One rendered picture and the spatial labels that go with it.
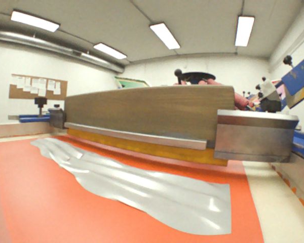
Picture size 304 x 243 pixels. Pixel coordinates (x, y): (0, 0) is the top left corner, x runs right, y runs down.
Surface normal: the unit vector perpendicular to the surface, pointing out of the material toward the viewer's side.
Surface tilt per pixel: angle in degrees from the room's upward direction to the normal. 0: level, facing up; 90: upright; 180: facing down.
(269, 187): 0
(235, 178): 0
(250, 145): 90
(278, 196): 0
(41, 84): 87
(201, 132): 90
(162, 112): 90
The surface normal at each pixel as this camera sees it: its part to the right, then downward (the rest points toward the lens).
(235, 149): -0.46, 0.04
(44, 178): 0.04, -1.00
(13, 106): 0.89, 0.07
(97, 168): -0.11, -0.80
